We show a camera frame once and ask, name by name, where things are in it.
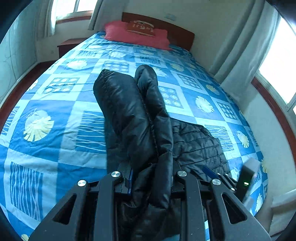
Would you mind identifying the black quilted puffer jacket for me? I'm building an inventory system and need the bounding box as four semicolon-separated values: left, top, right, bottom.
93;65;230;240

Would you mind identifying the blue patterned bedspread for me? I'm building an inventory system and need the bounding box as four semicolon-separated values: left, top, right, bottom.
1;32;264;240

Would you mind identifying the window curtain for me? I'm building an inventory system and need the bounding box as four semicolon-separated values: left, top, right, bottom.
209;1;280;103
88;0;128;31
35;0;58;41

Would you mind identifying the right window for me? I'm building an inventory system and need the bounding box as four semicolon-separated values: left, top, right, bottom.
251;17;295;159

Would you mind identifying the window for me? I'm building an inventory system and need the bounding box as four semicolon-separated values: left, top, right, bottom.
251;17;295;159
52;0;97;23

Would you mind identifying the dark wooden headboard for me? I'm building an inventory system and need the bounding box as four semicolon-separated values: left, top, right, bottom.
121;12;195;51

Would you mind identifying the wooden nightstand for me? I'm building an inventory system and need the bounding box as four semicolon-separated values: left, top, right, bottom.
57;38;86;58

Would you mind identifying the red pillow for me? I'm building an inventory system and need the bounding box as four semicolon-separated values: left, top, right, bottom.
104;21;171;50

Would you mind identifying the small brown embroidered cushion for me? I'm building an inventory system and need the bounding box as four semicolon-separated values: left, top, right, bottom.
125;20;155;37

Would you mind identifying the white sliding wardrobe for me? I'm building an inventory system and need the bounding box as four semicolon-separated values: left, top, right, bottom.
1;2;38;101

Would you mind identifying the left window right curtain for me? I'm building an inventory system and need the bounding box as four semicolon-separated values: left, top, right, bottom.
88;0;128;31

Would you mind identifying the left window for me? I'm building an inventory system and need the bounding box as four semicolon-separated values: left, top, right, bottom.
52;0;97;23

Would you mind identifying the red wooden bed frame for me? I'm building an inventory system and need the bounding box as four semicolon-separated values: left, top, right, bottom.
0;60;55;131

